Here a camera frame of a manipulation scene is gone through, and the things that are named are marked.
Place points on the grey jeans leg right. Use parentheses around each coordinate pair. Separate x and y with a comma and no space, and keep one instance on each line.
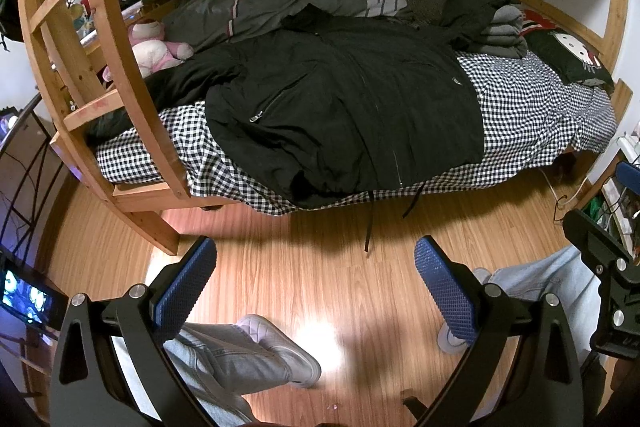
(568,278)

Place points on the large black jacket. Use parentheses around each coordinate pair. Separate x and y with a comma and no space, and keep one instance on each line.
(320,109)

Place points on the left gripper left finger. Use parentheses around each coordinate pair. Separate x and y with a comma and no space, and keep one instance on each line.
(88,386)

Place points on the black folded garment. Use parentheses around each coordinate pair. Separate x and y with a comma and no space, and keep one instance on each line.
(463,21)

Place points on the black metal rack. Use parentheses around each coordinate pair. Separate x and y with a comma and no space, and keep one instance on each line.
(31,177)

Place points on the pink plush bear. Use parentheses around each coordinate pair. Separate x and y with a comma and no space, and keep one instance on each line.
(151,51)

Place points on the wooden bed frame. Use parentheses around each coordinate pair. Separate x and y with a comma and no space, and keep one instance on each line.
(101,108)

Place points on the glowing monitor screen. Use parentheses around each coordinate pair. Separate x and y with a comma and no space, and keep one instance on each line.
(31,296)

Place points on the black white checkered bedsheet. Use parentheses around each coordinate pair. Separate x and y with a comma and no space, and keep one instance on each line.
(530,118)

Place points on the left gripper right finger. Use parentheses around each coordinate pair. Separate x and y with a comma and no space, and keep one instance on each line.
(543,387)

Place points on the grey jeans leg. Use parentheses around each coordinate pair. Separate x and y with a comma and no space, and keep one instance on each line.
(221,364)
(568,278)

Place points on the grey jeans leg left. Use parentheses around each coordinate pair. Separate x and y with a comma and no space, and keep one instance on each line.
(221,364)

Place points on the white sneaker left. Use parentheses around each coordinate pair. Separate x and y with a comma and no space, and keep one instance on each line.
(305,369)

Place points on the folded grey clothes stack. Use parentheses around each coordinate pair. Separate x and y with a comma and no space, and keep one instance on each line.
(503,36)

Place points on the grey striped duvet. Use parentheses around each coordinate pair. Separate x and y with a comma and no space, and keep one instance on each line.
(202,23)

